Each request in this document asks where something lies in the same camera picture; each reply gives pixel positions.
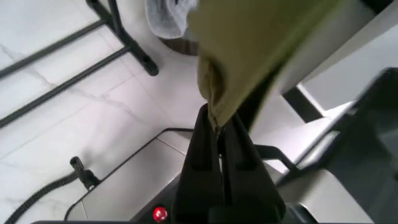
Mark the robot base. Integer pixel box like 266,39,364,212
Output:
63,0,398,224

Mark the white laundry basket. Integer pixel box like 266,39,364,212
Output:
158,36,200,57

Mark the black cable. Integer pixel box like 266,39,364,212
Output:
2,156,102,224

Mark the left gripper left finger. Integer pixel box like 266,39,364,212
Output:
172,103,224,222

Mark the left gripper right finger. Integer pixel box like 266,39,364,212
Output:
219,112,286,222

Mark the green garment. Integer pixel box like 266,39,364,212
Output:
186,0,343,134

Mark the black clothes rack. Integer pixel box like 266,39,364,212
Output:
0,0,160,129

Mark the pale grey garment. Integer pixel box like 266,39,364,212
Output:
144,0,199,40

